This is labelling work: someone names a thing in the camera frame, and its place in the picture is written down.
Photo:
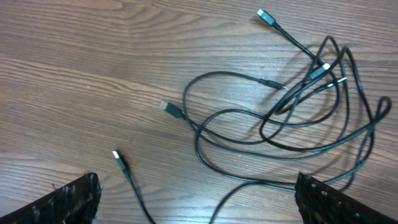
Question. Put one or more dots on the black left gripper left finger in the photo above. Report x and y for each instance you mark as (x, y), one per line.
(74, 203)

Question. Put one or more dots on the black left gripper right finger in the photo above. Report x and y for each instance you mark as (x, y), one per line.
(319, 203)

